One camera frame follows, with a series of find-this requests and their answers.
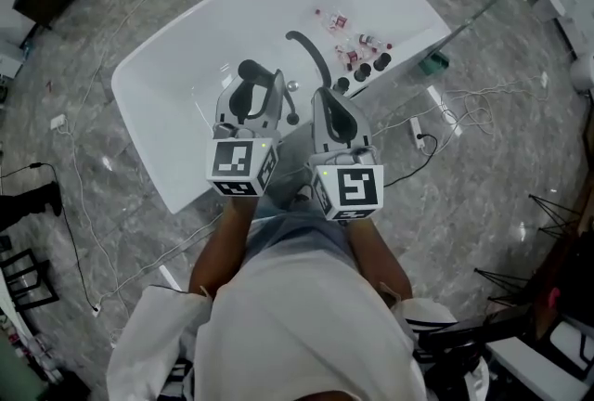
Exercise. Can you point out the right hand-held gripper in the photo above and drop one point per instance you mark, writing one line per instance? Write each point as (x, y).
(355, 188)

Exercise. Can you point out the person's right forearm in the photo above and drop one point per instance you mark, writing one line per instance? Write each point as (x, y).
(378, 260)

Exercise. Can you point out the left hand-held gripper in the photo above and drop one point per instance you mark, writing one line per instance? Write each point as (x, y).
(232, 160)

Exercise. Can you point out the clear bottle red label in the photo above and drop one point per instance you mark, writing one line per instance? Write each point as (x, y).
(335, 21)
(352, 55)
(369, 40)

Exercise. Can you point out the black curved faucet spout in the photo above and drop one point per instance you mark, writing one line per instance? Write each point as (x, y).
(315, 55)

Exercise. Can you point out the grey metal rod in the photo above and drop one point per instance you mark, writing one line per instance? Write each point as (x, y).
(468, 23)

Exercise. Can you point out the person's left forearm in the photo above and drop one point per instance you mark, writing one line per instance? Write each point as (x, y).
(218, 250)

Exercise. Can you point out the black faucet knob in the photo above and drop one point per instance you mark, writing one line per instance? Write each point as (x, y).
(343, 85)
(382, 61)
(363, 72)

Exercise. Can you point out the green box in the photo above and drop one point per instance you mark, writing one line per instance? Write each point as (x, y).
(434, 62)

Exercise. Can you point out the person's blue jeans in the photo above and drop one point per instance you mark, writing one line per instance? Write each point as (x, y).
(297, 227)

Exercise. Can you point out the black angled frame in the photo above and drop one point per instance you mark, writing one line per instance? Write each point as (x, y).
(482, 327)

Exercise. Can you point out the black metal stool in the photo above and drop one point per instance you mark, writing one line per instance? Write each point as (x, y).
(23, 283)

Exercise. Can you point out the white bathtub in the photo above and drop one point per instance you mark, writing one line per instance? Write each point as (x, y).
(176, 102)

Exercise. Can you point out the chrome drain plug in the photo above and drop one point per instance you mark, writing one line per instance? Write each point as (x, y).
(293, 86)

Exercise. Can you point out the small white power strip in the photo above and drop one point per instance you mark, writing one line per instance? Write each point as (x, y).
(58, 122)

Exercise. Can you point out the person's white shirt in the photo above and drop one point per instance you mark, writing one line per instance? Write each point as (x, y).
(297, 334)

